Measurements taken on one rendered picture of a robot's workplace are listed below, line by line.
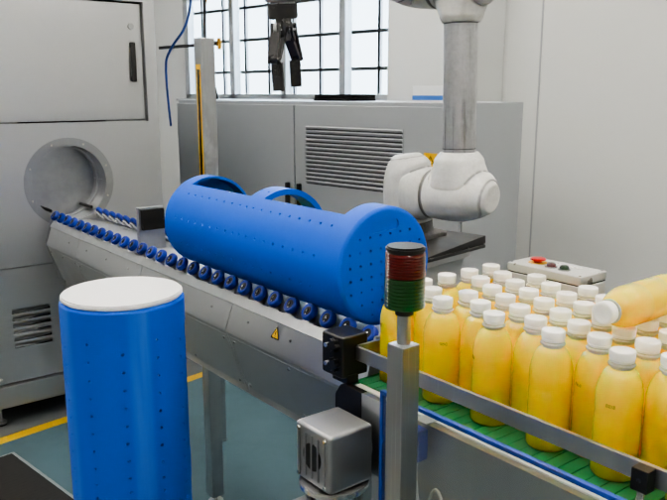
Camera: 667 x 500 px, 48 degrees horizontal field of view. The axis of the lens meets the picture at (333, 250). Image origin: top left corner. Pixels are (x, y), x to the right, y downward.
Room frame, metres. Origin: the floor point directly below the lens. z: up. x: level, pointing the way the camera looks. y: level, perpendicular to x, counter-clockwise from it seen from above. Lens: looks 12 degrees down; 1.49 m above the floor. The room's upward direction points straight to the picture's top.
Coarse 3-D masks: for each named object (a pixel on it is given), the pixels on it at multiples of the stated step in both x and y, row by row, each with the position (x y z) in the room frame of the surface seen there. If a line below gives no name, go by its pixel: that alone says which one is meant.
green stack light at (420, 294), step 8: (384, 280) 1.14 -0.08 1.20; (392, 280) 1.12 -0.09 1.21; (424, 280) 1.13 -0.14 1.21; (384, 288) 1.14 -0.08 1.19; (392, 288) 1.12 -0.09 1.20; (400, 288) 1.11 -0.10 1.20; (408, 288) 1.11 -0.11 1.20; (416, 288) 1.11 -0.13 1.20; (424, 288) 1.13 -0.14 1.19; (384, 296) 1.14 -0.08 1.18; (392, 296) 1.12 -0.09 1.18; (400, 296) 1.11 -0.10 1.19; (408, 296) 1.11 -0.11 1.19; (416, 296) 1.11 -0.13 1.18; (424, 296) 1.13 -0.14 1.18; (384, 304) 1.13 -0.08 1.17; (392, 304) 1.12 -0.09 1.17; (400, 304) 1.11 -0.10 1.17; (408, 304) 1.11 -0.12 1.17; (416, 304) 1.11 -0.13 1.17; (424, 304) 1.13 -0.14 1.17
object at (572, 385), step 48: (480, 336) 1.28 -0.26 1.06; (528, 336) 1.25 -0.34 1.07; (576, 336) 1.22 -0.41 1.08; (480, 384) 1.27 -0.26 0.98; (528, 384) 1.23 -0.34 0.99; (576, 384) 1.16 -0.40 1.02; (624, 384) 1.06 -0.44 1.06; (576, 432) 1.15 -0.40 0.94; (624, 432) 1.06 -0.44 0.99; (624, 480) 1.06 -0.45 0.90
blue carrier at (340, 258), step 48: (192, 192) 2.24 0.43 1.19; (240, 192) 2.42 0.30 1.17; (288, 192) 2.03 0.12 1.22; (192, 240) 2.17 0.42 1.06; (240, 240) 1.95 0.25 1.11; (288, 240) 1.79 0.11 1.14; (336, 240) 1.66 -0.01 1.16; (384, 240) 1.70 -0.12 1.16; (288, 288) 1.82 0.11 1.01; (336, 288) 1.63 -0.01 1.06
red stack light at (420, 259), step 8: (392, 256) 1.12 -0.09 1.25; (400, 256) 1.11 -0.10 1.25; (408, 256) 1.11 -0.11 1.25; (416, 256) 1.11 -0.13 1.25; (424, 256) 1.12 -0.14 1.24; (392, 264) 1.12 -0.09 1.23; (400, 264) 1.11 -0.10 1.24; (408, 264) 1.11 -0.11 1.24; (416, 264) 1.11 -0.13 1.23; (424, 264) 1.12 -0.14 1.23; (392, 272) 1.12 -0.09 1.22; (400, 272) 1.11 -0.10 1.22; (408, 272) 1.11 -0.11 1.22; (416, 272) 1.11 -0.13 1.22; (424, 272) 1.13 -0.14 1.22; (400, 280) 1.11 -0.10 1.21; (408, 280) 1.11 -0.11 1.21; (416, 280) 1.11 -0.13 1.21
